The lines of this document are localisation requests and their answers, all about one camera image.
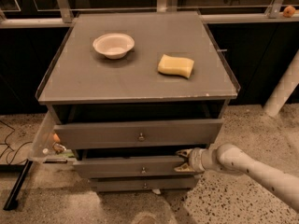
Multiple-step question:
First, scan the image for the metal railing frame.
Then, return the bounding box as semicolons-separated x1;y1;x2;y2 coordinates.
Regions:
1;0;299;29

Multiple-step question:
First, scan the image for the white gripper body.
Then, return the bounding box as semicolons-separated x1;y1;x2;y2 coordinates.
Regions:
188;148;218;173

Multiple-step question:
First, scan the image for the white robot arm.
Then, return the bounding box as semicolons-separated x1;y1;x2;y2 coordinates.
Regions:
174;144;299;212

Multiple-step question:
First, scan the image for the grey top drawer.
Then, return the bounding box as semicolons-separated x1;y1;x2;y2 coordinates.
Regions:
54;119;223;149

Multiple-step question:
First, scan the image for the white paper bowl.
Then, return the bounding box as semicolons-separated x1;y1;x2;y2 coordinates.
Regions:
93;33;135;60

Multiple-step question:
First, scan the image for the black metal floor bar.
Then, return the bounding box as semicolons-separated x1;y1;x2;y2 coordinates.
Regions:
1;160;33;211

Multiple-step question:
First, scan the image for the clear plastic side bin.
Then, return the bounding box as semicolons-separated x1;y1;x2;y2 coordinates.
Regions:
29;113;76;164

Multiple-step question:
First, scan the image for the grey drawer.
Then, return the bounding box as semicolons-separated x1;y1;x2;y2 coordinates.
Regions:
90;175;198;192
73;156;194;178
54;119;223;149

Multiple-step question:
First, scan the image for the grey bottom drawer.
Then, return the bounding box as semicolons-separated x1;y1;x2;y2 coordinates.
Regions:
90;175;198;192

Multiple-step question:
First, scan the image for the orange fruit in bin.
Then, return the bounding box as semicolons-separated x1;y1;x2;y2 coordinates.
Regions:
53;133;61;143

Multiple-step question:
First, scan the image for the yellow sponge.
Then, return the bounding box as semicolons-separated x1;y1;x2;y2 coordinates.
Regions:
158;54;194;78

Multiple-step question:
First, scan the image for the white diagonal pole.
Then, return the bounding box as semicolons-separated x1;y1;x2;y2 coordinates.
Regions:
263;50;299;117

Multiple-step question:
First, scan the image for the grey drawer cabinet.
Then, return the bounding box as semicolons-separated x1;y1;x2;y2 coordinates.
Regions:
36;10;241;194

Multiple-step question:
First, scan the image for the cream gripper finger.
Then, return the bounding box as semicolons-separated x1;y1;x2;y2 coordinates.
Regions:
174;163;190;173
176;149;192;158

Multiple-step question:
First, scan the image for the black floor cable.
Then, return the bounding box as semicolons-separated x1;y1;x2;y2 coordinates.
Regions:
0;119;34;166

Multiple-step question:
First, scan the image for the orange fruit on rail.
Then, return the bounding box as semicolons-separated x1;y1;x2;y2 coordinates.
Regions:
283;6;296;18

